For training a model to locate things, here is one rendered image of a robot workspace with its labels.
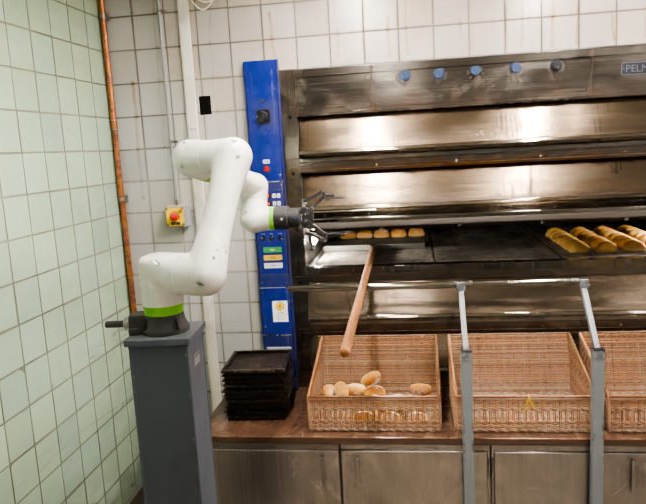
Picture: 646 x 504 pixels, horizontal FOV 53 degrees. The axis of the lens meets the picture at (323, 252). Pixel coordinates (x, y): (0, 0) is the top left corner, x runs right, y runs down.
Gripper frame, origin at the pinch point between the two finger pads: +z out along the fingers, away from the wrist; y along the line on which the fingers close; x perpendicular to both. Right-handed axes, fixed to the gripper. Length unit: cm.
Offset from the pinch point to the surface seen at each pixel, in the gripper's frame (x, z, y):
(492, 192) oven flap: -54, 62, -2
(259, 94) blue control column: -52, -41, -52
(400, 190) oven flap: -55, 21, -5
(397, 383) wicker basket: -46, 17, 85
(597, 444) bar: 5, 93, 90
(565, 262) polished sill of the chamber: -55, 94, 31
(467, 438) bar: 5, 45, 88
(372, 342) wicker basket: -51, 6, 66
